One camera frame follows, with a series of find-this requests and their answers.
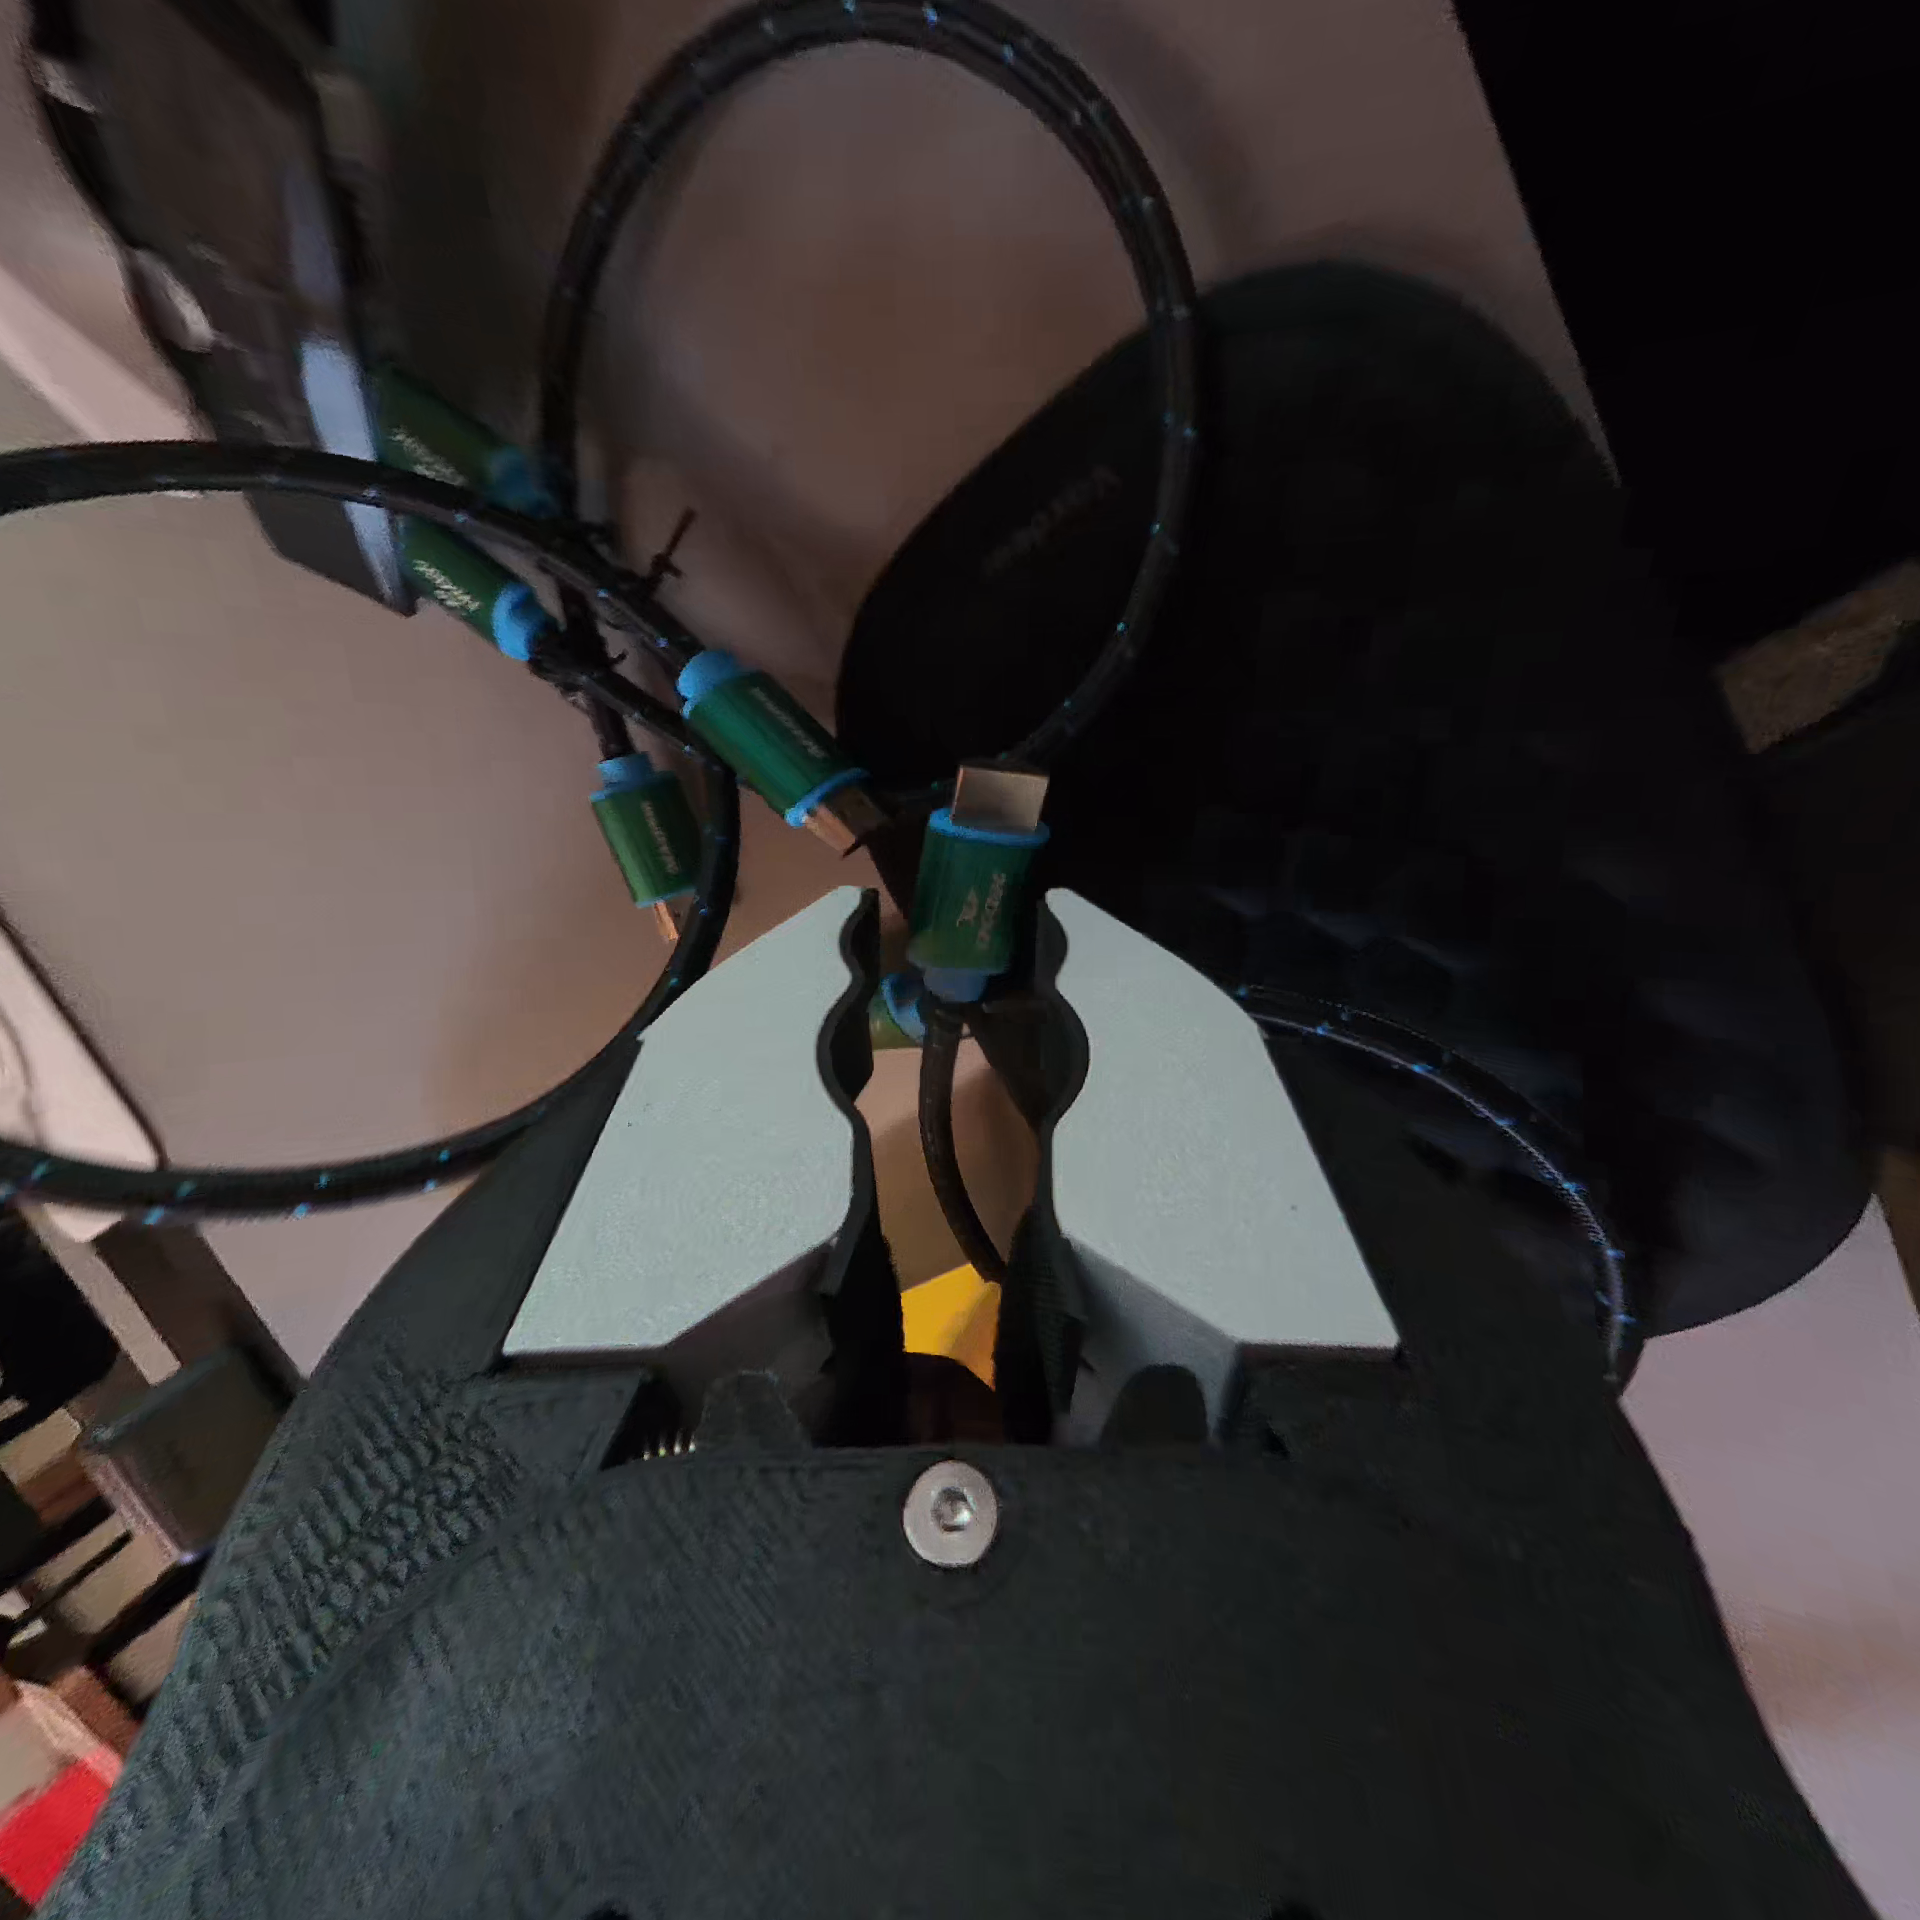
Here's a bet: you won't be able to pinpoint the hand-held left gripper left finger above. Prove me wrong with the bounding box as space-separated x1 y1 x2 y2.
503 884 881 1366

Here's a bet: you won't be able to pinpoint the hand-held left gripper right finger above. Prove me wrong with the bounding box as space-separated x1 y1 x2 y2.
1039 887 1404 1361

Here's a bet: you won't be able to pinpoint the yellow plastic bin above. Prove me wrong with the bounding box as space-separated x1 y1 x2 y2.
895 1264 1002 1390

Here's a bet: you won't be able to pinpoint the black braided cable green plugs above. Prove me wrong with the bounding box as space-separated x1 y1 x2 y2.
367 0 1201 857
0 440 745 1221
871 766 1637 1390

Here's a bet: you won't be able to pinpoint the grey desk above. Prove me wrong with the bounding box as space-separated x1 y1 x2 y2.
0 0 1920 1920

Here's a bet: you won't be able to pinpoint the black wrist rest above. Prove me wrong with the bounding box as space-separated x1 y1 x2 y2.
832 262 1877 1337

